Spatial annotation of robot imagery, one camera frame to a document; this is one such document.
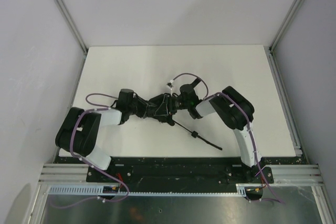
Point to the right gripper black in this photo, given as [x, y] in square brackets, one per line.
[172, 104]

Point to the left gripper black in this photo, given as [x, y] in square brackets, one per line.
[143, 107]

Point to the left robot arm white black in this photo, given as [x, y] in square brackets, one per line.
[79, 130]

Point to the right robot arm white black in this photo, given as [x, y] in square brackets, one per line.
[232, 108]

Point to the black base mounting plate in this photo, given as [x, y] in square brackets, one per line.
[132, 169]

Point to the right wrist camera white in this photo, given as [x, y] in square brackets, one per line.
[170, 84]

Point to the left aluminium table rail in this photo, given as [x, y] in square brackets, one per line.
[77, 80]

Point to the slotted grey cable duct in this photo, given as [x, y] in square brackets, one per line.
[105, 190]

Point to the left aluminium frame post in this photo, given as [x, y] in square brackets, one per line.
[61, 5]

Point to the aluminium frame post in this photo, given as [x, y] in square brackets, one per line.
[61, 5]
[290, 15]

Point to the right aluminium frame post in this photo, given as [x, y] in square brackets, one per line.
[290, 15]

